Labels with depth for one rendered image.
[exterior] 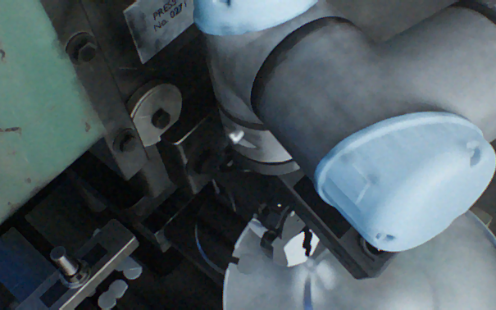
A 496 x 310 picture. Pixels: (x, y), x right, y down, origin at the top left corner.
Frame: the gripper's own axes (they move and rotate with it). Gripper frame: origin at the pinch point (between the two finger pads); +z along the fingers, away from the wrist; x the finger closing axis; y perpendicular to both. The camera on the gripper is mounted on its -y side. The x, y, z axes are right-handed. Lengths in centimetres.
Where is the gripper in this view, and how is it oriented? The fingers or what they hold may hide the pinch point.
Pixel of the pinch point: (305, 256)
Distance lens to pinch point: 61.1
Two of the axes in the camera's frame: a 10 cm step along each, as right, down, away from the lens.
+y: -7.4, -5.0, 4.5
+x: -6.6, 6.6, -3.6
